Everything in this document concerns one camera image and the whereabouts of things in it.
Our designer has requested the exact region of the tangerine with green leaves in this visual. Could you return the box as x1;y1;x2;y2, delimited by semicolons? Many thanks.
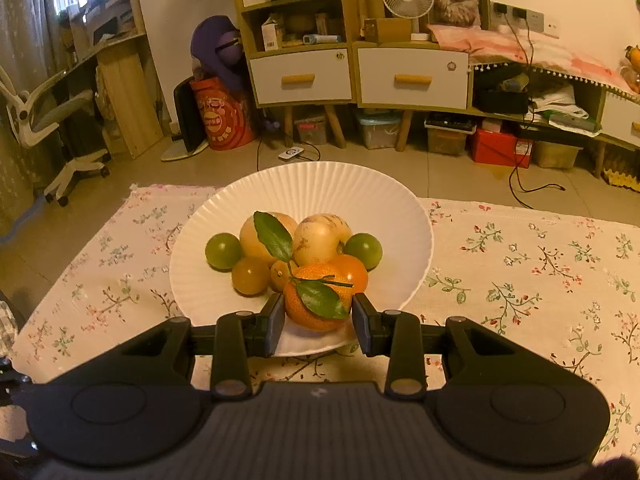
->
253;211;354;332

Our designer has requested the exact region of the grey wall socket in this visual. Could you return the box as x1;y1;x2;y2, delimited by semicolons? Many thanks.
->
510;7;545;31

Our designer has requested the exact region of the red box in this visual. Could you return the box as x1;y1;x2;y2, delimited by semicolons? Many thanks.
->
470;127;533;168

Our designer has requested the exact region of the clear box with black lid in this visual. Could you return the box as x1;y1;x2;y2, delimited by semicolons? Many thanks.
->
425;117;476;157

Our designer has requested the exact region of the clear storage box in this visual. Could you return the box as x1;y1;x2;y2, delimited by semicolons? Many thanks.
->
294;115;328;145

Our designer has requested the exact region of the orange fruit on bench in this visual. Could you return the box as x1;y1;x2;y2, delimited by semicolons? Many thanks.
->
622;45;640;93

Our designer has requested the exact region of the tall wooden drawer cabinet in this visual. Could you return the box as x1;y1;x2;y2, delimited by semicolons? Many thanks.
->
227;0;358;148

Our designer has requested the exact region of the white oval base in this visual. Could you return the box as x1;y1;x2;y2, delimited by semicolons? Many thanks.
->
160;137;210;162

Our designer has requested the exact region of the clear tub with beige contents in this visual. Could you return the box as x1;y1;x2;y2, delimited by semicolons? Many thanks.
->
531;140;583;170

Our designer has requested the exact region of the small brown round fruit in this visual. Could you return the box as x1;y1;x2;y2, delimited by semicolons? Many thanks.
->
270;260;297;292
231;256;272;296

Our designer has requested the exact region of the green round citrus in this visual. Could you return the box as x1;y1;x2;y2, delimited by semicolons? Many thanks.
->
344;232;383;271
205;232;244;271

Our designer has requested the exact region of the purple-striped yellow melon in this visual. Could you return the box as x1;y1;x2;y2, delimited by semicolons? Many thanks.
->
292;214;352;267

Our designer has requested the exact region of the black flat panel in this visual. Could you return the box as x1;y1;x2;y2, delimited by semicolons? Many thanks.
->
172;81;201;153

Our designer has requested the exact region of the white ribbed plate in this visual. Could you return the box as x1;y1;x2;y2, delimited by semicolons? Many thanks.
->
169;161;434;358

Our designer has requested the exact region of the red printed drum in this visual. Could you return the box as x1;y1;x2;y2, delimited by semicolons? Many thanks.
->
189;76;256;151

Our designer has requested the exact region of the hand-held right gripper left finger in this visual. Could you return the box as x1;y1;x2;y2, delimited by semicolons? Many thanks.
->
80;292;286;402

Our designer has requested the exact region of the smooth orange fruit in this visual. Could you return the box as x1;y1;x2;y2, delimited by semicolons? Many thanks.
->
330;255;369;293

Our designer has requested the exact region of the yellow foam mat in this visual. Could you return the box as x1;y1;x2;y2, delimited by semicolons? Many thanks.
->
602;165;640;188

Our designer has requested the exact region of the white carton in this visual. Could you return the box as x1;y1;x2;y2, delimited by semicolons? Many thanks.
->
261;15;286;52

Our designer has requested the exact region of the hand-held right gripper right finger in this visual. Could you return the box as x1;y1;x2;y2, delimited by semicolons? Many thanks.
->
351;292;556;397

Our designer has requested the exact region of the pink cloth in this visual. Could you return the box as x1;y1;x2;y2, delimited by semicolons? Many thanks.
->
430;25;636;96

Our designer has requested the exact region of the low wooden drawer cabinet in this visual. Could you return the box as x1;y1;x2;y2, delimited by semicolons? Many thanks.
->
352;40;473;153

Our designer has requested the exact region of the purple plush toy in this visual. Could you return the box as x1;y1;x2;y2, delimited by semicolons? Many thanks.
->
190;16;248;92

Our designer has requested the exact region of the floral tablecloth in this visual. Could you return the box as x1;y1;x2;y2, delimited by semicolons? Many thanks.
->
10;184;640;466

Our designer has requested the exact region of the wooden desk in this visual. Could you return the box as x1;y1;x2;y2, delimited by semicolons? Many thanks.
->
65;0;166;161

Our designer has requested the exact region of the white office chair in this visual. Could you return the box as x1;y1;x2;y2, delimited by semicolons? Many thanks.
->
0;65;111;207

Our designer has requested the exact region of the floral curtain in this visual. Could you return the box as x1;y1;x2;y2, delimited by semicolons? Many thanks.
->
0;0;66;236

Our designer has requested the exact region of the small brown wooden box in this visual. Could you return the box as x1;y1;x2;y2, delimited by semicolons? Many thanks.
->
363;17;412;44

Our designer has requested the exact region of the clear box with blue lid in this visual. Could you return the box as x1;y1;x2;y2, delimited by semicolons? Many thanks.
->
356;112;402;151

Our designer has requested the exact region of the plain pale yellow melon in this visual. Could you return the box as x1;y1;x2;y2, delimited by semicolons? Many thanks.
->
239;211;299;266

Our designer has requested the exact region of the black cable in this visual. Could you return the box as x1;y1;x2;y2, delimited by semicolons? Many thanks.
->
509;165;566;195

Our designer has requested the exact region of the black bag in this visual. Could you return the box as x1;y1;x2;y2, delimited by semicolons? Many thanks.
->
472;77;530;115

